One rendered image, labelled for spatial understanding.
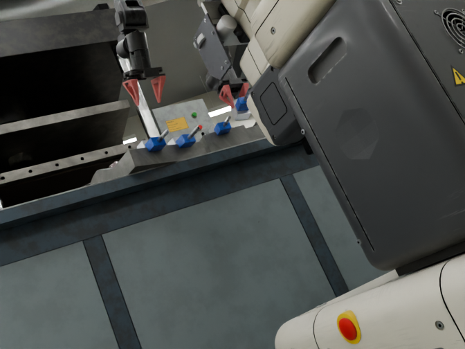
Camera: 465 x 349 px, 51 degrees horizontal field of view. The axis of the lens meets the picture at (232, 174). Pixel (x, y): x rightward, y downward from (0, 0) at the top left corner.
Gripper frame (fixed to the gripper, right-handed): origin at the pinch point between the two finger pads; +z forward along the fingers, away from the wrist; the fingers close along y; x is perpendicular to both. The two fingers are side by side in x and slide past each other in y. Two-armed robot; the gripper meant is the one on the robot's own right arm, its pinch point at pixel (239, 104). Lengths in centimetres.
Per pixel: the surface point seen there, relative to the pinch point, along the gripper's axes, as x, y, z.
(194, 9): -324, -174, -403
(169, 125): -79, -1, -49
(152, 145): 12.1, 37.4, 19.2
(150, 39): -377, -118, -403
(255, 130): 0.5, -1.6, 11.6
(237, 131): 0.6, 5.0, 11.2
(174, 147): 7.0, 30.0, 17.9
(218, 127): 3.5, 12.5, 10.6
